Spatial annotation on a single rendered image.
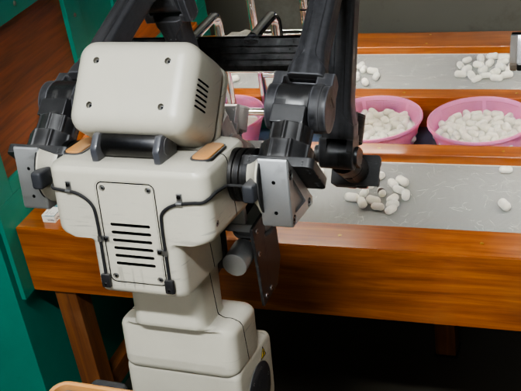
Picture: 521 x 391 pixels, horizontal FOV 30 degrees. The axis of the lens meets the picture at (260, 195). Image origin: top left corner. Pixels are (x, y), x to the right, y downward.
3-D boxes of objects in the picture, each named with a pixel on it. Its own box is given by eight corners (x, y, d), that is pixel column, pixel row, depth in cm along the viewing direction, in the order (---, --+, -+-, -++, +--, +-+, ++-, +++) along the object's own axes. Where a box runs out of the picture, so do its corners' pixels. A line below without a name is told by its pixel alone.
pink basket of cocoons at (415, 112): (434, 164, 250) (432, 131, 245) (331, 179, 250) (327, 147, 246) (414, 120, 273) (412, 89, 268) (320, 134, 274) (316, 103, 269)
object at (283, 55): (348, 72, 217) (345, 41, 213) (101, 72, 238) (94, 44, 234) (357, 57, 223) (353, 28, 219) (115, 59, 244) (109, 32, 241)
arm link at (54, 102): (34, 122, 168) (60, 122, 166) (50, 70, 172) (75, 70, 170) (63, 144, 176) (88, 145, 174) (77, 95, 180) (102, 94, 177)
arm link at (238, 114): (197, 146, 224) (230, 147, 221) (201, 98, 226) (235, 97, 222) (220, 156, 235) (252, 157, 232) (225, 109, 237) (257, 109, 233)
